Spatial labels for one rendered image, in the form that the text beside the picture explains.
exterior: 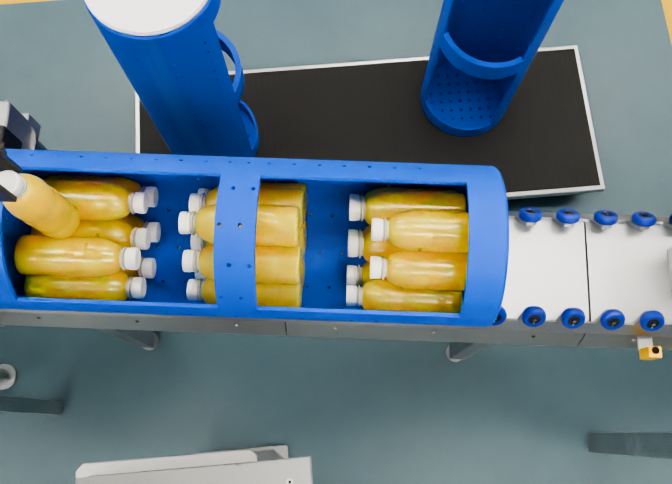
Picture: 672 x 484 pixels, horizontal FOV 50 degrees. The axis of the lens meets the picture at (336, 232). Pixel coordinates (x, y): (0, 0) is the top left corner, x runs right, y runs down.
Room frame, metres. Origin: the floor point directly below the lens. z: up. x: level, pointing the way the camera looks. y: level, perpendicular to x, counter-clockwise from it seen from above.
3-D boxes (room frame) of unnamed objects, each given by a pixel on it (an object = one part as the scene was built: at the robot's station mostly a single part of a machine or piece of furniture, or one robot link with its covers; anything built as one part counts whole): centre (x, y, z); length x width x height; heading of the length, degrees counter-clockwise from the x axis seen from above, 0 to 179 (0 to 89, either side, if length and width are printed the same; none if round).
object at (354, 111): (0.94, -0.09, 0.07); 1.50 x 0.52 x 0.15; 95
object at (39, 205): (0.35, 0.48, 1.22); 0.07 x 0.07 x 0.19
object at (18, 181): (0.35, 0.48, 1.32); 0.04 x 0.04 x 0.02
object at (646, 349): (0.17, -0.61, 0.92); 0.08 x 0.03 x 0.05; 178
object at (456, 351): (0.24, -0.38, 0.31); 0.06 x 0.06 x 0.63; 88
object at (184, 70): (0.91, 0.39, 0.59); 0.28 x 0.28 x 0.88
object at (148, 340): (0.28, 0.60, 0.31); 0.06 x 0.06 x 0.63; 88
